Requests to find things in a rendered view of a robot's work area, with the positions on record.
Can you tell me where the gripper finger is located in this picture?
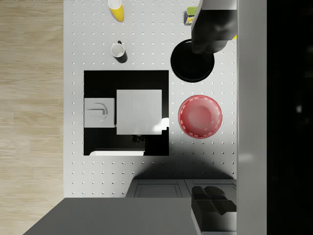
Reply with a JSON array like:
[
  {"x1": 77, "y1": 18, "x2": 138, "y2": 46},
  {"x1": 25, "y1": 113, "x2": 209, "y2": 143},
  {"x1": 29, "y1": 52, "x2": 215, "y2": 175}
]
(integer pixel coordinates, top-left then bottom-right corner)
[
  {"x1": 190, "y1": 0, "x2": 237, "y2": 55},
  {"x1": 190, "y1": 186, "x2": 237, "y2": 235}
]

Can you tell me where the flat-sided can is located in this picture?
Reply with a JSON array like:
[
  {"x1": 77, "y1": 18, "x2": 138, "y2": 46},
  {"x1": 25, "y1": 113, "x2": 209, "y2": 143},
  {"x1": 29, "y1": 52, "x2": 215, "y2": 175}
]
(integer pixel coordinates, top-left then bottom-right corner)
[{"x1": 183, "y1": 6, "x2": 198, "y2": 26}]

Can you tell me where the black plate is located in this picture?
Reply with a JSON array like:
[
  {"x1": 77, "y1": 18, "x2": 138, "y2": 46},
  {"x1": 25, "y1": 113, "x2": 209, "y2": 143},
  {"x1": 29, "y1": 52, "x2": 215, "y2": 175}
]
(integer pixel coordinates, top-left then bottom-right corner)
[{"x1": 170, "y1": 39, "x2": 216, "y2": 83}]

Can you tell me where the red plate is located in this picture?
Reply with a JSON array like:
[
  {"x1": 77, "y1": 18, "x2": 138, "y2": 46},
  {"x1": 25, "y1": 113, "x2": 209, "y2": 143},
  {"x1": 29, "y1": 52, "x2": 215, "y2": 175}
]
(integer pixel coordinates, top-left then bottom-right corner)
[{"x1": 178, "y1": 94, "x2": 223, "y2": 139}]

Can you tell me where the black mug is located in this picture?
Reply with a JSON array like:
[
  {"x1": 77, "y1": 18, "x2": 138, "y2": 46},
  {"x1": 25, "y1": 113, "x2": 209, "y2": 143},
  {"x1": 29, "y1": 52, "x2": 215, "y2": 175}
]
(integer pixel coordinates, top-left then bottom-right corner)
[{"x1": 111, "y1": 40, "x2": 128, "y2": 64}]

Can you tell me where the yellow mug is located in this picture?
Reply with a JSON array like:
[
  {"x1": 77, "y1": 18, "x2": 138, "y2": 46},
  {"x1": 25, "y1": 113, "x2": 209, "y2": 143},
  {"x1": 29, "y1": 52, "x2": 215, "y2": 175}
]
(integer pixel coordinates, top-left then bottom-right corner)
[{"x1": 108, "y1": 0, "x2": 125, "y2": 22}]

